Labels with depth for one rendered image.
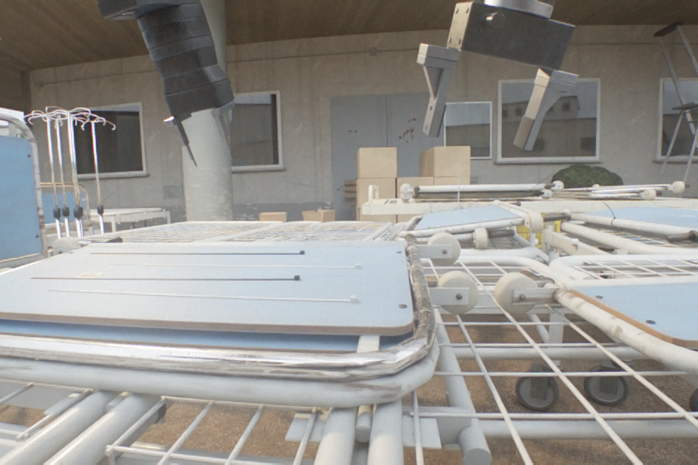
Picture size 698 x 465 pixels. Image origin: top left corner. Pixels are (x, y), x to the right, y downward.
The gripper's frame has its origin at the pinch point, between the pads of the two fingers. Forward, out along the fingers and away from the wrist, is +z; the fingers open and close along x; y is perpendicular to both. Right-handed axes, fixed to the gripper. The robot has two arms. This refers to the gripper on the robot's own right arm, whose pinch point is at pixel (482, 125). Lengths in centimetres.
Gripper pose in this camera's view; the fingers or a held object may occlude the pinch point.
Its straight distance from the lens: 50.9
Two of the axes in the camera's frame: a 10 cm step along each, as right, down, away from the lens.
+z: -1.4, 8.6, 4.9
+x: 9.8, 0.7, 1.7
